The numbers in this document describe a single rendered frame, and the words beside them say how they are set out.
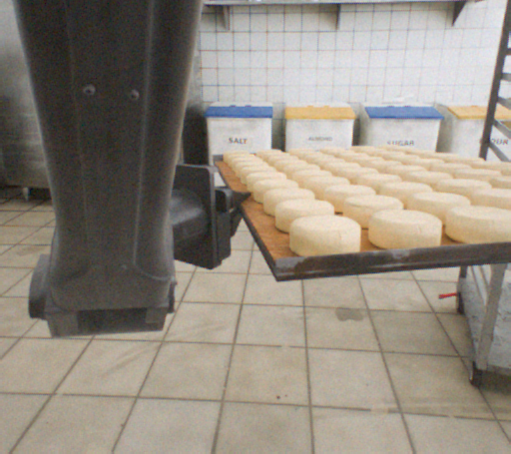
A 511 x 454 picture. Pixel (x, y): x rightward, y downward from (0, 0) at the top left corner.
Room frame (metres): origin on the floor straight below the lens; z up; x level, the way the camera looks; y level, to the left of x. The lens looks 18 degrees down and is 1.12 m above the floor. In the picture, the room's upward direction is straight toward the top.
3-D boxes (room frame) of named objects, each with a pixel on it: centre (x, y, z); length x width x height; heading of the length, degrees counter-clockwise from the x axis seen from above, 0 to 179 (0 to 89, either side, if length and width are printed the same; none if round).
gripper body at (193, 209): (0.37, 0.08, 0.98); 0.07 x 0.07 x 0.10; 55
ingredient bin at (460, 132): (3.48, -1.79, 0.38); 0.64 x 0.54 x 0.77; 173
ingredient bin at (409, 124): (3.52, -1.14, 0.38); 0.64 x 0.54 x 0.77; 175
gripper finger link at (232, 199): (0.43, 0.04, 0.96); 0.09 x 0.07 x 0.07; 145
